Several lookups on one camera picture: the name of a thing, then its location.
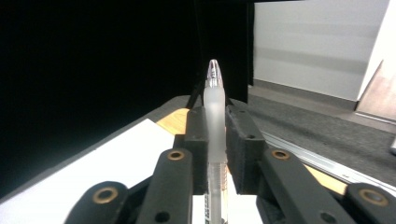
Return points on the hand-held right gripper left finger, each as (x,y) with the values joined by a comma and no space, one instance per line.
(174,177)

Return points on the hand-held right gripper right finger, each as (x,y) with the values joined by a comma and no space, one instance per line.
(249,155)

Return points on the white frosted pen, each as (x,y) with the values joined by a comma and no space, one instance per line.
(214,124)

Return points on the black curtain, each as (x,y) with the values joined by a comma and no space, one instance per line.
(77,62)

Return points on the metal floor rail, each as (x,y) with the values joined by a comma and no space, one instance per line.
(327,166)

